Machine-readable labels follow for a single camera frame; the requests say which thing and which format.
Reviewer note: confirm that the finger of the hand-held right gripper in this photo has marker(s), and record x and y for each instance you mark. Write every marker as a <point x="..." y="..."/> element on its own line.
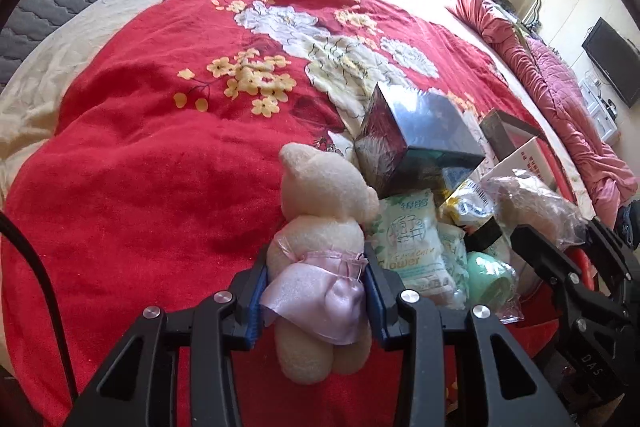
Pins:
<point x="612" y="252"/>
<point x="545" y="257"/>

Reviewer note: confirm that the black flat television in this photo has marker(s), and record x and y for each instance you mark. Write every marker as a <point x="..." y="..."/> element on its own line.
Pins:
<point x="612" y="62"/>

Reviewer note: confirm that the mint green round sponge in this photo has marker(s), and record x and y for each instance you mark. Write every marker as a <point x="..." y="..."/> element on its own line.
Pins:
<point x="487" y="282"/>

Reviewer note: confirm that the white drawer cabinet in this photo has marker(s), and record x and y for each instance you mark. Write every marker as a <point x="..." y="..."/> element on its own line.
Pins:
<point x="597" y="117"/>

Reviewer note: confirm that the dark glossy box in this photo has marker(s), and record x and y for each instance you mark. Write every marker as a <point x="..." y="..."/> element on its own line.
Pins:
<point x="425" y="122"/>

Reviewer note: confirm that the cream teddy bear pink dress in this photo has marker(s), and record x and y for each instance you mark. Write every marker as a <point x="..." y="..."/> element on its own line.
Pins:
<point x="320" y="192"/>

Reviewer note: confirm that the green flower tissue packet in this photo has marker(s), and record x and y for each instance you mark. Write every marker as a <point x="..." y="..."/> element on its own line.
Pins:
<point x="455" y="257"/>
<point x="405" y="237"/>

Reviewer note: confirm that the red tissue pack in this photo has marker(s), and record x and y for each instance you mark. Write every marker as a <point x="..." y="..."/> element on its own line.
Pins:
<point x="520" y="159"/>

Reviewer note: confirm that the red floral blanket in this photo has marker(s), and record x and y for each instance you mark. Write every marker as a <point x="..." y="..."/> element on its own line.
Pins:
<point x="150" y="157"/>

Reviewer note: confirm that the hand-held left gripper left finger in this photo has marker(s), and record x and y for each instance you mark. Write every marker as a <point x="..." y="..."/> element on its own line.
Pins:
<point x="255" y="302"/>

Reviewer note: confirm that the grey cardboard box tray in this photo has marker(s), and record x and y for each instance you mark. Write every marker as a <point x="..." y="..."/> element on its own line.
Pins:
<point x="495" y="122"/>

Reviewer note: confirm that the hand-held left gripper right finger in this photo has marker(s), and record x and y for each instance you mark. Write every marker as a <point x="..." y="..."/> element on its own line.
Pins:
<point x="377" y="307"/>

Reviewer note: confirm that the pink quilt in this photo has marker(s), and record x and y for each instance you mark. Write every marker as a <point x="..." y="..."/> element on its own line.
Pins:
<point x="575" y="107"/>

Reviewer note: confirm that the yellow white packet black band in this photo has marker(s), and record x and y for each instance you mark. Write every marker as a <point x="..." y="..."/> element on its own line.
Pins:
<point x="465" y="202"/>

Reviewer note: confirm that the dark bag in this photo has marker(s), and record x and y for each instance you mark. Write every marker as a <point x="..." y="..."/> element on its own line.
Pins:
<point x="631" y="222"/>

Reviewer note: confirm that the heart-shaped dresser mirror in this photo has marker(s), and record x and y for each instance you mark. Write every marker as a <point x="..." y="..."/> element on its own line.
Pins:
<point x="525" y="4"/>

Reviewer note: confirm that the clear bag of beige sponges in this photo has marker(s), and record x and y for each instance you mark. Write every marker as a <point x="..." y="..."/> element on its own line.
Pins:
<point x="525" y="202"/>

